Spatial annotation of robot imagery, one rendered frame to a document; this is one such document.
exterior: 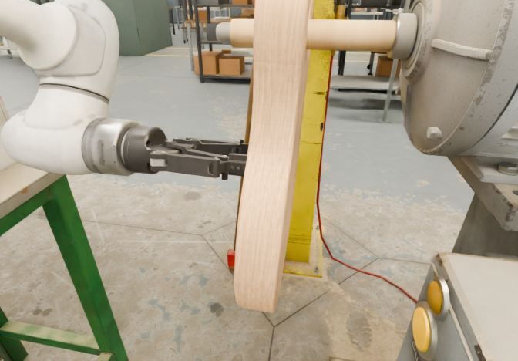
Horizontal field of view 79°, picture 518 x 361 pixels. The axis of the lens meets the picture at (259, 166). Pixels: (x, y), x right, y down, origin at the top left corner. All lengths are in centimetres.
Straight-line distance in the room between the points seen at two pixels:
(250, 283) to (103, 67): 41
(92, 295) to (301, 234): 98
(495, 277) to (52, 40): 56
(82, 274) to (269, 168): 83
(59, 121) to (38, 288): 154
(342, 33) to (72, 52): 38
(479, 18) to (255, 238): 26
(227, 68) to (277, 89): 517
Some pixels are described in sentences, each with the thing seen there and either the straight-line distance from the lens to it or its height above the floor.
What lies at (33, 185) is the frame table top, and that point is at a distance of 85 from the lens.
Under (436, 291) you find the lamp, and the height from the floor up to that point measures 111.
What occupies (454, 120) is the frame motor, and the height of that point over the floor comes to 119.
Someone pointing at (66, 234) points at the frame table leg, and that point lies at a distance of 98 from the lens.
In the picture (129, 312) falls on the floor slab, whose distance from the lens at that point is 172.
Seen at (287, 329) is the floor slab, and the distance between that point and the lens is 156.
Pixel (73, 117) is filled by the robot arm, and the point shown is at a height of 113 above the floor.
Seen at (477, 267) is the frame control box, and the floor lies 112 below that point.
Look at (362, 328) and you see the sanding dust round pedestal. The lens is 163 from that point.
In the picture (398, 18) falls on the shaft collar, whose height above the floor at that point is 127.
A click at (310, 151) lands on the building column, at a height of 69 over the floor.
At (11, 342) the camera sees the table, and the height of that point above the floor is 13.
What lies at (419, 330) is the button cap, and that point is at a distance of 29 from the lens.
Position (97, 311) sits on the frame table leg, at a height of 44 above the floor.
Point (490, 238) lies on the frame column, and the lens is 57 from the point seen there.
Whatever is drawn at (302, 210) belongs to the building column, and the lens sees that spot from 157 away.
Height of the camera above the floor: 129
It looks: 28 degrees down
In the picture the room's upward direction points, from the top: straight up
